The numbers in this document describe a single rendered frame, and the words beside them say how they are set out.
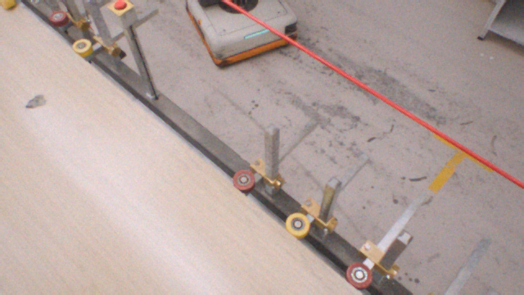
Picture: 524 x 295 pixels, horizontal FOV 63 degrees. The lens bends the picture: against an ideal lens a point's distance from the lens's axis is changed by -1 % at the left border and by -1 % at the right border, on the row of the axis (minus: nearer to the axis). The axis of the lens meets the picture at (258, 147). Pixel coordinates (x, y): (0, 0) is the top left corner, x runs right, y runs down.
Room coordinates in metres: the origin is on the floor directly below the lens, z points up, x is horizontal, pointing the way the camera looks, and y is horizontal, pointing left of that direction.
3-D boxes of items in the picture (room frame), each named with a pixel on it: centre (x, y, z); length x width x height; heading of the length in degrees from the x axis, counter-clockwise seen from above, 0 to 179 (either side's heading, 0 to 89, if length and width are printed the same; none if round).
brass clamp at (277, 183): (0.77, -0.03, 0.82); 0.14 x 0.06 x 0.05; 45
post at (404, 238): (0.40, -0.40, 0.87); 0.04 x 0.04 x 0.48; 45
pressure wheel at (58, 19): (1.62, 0.91, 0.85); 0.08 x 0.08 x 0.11
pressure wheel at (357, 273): (0.35, -0.30, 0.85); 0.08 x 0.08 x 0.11
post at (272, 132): (0.75, -0.05, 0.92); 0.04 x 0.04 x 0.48; 45
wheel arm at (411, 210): (0.49, -0.44, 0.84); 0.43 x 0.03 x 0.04; 135
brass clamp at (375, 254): (0.42, -0.38, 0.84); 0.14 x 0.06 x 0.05; 45
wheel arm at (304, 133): (0.85, -0.08, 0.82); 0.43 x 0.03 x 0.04; 135
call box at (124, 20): (1.28, 0.48, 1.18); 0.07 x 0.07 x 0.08; 45
